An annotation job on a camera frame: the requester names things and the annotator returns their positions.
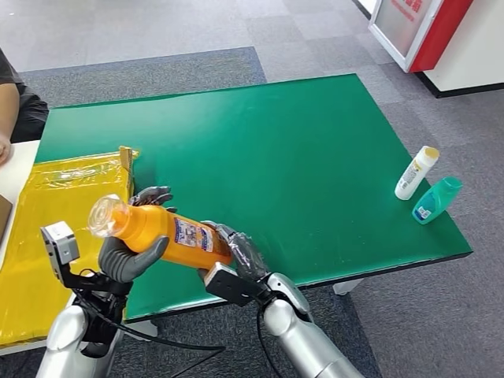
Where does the white bottle with yellow cap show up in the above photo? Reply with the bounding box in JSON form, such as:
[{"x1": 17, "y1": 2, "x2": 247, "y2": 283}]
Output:
[{"x1": 394, "y1": 146, "x2": 441, "y2": 202}]

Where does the black cable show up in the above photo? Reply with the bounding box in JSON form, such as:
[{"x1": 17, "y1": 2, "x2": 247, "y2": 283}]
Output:
[
  {"x1": 256, "y1": 306, "x2": 285, "y2": 378},
  {"x1": 169, "y1": 348, "x2": 227, "y2": 378},
  {"x1": 72, "y1": 291, "x2": 227, "y2": 353}
]

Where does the brown flat board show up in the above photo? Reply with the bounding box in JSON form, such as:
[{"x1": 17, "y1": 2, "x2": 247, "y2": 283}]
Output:
[{"x1": 0, "y1": 195, "x2": 13, "y2": 244}]

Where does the person's hand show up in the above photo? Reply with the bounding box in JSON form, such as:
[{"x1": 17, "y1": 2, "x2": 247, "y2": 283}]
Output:
[{"x1": 0, "y1": 132, "x2": 12, "y2": 167}]

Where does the white counter with black base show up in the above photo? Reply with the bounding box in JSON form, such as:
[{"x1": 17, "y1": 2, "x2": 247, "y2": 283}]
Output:
[{"x1": 416, "y1": 0, "x2": 504, "y2": 99}]

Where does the red and white display stand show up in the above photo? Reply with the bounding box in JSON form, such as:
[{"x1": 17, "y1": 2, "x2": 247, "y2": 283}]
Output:
[{"x1": 368, "y1": 0, "x2": 475, "y2": 74}]

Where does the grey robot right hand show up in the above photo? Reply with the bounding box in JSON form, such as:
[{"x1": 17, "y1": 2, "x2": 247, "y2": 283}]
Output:
[{"x1": 197, "y1": 220, "x2": 270, "y2": 285}]

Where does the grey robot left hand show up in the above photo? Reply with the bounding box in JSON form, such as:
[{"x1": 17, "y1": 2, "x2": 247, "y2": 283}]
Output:
[{"x1": 98, "y1": 186, "x2": 177, "y2": 284}]

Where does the orange bottle with clear cap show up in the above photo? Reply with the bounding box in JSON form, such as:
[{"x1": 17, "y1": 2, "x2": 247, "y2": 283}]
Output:
[{"x1": 87, "y1": 194, "x2": 234, "y2": 271}]

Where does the white table leg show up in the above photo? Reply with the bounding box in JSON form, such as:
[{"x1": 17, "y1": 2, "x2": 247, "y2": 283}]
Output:
[
  {"x1": 124, "y1": 319, "x2": 159, "y2": 341},
  {"x1": 332, "y1": 278, "x2": 365, "y2": 297}
]

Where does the teal bottle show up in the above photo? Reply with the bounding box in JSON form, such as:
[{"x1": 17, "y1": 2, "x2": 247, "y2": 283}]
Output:
[{"x1": 411, "y1": 176, "x2": 463, "y2": 226}]

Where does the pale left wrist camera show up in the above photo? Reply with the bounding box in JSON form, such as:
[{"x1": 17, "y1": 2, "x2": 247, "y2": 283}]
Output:
[{"x1": 41, "y1": 220, "x2": 80, "y2": 285}]

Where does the dark right wrist camera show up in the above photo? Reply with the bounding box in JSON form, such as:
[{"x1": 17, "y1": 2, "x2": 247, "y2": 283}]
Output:
[{"x1": 204, "y1": 261, "x2": 259, "y2": 309}]

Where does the person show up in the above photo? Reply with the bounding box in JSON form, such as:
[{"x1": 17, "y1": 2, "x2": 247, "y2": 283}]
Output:
[{"x1": 0, "y1": 46, "x2": 50, "y2": 144}]

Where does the green table mat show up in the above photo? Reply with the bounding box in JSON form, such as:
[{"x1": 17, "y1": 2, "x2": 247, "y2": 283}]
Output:
[{"x1": 35, "y1": 72, "x2": 473, "y2": 324}]

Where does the yellow plastic-wrapped box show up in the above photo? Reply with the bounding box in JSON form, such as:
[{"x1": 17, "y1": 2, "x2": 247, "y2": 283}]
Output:
[{"x1": 0, "y1": 146, "x2": 140, "y2": 348}]

